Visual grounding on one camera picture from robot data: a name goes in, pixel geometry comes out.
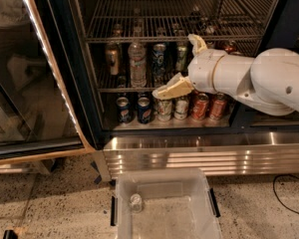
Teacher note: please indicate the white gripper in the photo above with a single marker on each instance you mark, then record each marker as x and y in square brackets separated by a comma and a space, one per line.
[202, 71]

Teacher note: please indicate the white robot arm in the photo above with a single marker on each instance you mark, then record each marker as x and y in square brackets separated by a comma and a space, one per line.
[268, 83]

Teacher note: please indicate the green white slim can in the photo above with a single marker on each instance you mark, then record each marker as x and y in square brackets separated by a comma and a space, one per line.
[181, 48]

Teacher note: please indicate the blue patterned can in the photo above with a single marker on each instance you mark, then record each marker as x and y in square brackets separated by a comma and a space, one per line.
[158, 58]

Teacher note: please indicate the white green can right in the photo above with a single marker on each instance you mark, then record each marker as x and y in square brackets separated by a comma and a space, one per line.
[181, 108]

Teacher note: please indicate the red can rear middle shelf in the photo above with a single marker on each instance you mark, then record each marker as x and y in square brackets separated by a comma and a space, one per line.
[229, 46]

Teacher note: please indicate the red coke can left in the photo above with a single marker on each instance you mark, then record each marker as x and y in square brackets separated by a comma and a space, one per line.
[199, 106]

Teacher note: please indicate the red coke can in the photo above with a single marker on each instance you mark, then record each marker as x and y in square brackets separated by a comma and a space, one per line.
[199, 106]
[218, 106]

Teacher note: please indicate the white green can left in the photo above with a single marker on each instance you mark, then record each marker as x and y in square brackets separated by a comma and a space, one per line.
[164, 109]

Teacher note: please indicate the red coke can right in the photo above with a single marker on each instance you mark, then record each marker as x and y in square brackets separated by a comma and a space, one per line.
[218, 106]

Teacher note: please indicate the blue pepsi can right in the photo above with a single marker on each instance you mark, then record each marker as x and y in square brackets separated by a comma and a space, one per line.
[144, 110]

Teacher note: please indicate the blue pepsi can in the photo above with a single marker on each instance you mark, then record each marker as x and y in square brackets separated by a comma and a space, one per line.
[144, 110]
[124, 110]

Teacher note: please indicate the blue pepsi can left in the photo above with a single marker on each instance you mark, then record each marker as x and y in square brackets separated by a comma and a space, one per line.
[124, 110]

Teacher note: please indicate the stainless steel fridge base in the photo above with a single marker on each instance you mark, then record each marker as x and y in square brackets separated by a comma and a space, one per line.
[218, 154]

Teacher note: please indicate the glass fridge door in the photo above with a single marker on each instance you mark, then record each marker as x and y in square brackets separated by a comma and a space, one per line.
[37, 120]

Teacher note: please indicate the clear plastic water bottle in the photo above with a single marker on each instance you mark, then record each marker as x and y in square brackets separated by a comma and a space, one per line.
[138, 64]

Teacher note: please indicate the clear plastic bin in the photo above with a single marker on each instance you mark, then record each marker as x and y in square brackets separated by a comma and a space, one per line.
[176, 205]

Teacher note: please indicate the small clear cup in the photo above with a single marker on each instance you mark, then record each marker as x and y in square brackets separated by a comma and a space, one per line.
[136, 203]

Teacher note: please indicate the middle wire shelf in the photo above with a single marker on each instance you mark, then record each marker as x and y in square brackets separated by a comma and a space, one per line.
[109, 83]

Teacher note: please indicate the wire shelf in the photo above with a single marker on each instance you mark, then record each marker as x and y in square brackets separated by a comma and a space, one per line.
[109, 83]
[211, 19]

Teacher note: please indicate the upper wire shelf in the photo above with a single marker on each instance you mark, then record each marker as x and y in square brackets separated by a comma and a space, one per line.
[211, 19]

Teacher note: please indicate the black bin handle right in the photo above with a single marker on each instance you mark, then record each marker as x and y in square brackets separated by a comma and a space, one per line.
[213, 202]

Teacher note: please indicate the black bin handle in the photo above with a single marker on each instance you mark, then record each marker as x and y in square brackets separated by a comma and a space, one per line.
[213, 202]
[114, 206]

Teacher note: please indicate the black bin handle left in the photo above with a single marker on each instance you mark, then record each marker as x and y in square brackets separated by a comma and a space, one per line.
[114, 206]

